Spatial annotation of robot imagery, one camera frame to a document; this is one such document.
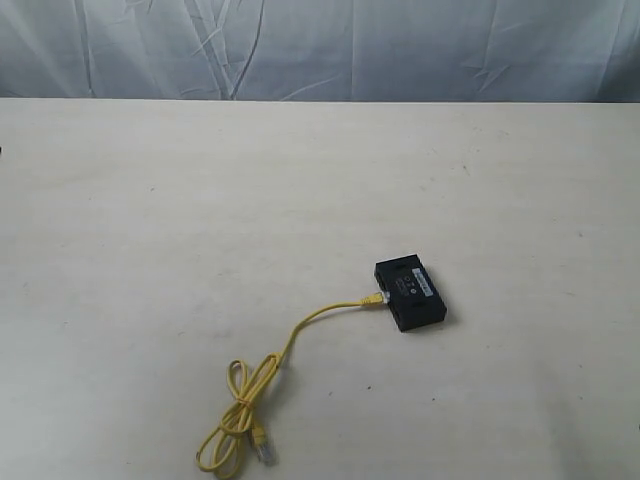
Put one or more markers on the black network switch box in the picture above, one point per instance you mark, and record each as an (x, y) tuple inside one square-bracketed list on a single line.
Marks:
[(410, 293)]

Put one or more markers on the white backdrop curtain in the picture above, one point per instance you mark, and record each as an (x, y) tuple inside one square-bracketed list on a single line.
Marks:
[(396, 51)]

